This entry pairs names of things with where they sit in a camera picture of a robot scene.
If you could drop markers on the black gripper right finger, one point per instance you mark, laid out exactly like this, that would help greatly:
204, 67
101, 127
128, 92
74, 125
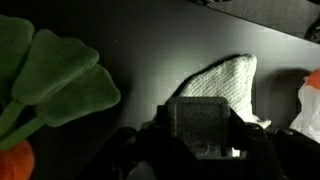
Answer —
228, 147

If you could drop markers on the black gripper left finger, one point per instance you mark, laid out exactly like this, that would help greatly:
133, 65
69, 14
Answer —
168, 157

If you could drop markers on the white knitted cloth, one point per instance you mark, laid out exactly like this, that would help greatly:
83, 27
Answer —
232, 80

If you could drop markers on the red and green plush radish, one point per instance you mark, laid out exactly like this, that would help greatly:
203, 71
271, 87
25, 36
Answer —
46, 80

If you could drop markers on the white plastic bag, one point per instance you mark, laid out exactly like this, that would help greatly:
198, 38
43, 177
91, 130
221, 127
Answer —
307, 121

